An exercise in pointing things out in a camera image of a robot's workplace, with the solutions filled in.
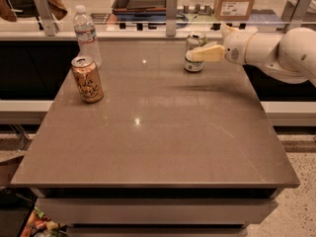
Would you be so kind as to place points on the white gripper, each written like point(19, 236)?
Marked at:
point(234, 48)

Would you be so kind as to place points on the white green 7up can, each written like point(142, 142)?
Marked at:
point(194, 41)

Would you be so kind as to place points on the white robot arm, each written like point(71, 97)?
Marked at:
point(288, 57)

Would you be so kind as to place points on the clear plastic water bottle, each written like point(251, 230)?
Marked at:
point(86, 34)

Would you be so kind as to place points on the orange LaCroix can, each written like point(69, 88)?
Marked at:
point(86, 75)

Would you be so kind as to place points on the cardboard box with label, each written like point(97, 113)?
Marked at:
point(235, 10)

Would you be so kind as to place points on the grey metal tray bin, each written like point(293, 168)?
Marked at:
point(141, 0)

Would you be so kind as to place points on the brown hanging jacket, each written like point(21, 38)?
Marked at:
point(11, 10)

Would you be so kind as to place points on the grey table drawer front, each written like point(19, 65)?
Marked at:
point(204, 211)

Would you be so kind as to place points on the colourful snack bag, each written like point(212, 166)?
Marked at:
point(40, 225)

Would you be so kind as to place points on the middle metal glass bracket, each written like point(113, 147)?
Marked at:
point(171, 17)

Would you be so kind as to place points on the metal glass bracket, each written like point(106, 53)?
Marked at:
point(171, 17)
point(49, 25)
point(293, 16)

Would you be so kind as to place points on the right metal glass bracket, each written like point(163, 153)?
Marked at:
point(293, 16)

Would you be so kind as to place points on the left metal glass bracket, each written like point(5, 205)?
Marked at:
point(49, 25)

